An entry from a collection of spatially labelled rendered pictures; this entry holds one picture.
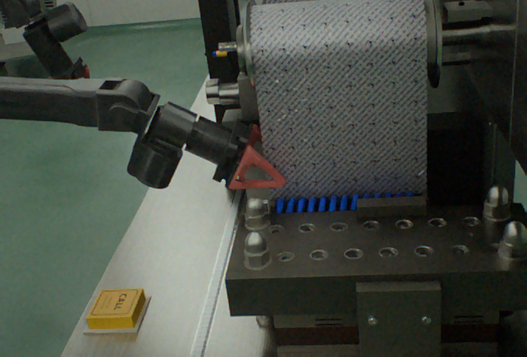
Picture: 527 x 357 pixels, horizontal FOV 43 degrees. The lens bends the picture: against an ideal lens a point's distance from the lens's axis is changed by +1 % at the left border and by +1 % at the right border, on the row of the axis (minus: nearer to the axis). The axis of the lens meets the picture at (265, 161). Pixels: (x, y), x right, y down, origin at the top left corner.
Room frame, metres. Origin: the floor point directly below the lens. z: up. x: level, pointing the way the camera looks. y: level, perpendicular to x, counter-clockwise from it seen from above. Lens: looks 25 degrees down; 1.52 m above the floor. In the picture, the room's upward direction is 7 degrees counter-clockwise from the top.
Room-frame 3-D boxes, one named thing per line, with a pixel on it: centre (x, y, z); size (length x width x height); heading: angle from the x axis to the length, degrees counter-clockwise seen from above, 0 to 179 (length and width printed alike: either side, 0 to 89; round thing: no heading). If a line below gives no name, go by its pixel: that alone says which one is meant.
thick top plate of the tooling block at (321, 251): (0.75, -0.14, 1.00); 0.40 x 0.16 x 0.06; 82
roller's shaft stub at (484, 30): (0.91, -0.29, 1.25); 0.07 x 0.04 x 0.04; 82
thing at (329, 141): (0.87, -0.11, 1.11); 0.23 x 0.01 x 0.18; 82
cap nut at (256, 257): (0.73, 0.03, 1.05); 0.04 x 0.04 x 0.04
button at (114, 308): (0.82, 0.25, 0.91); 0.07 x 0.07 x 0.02; 82
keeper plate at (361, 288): (0.66, -0.14, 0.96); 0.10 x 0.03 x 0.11; 82
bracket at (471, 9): (0.91, -0.30, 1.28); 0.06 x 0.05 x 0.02; 82
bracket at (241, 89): (0.99, 0.03, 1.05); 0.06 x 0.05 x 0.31; 82
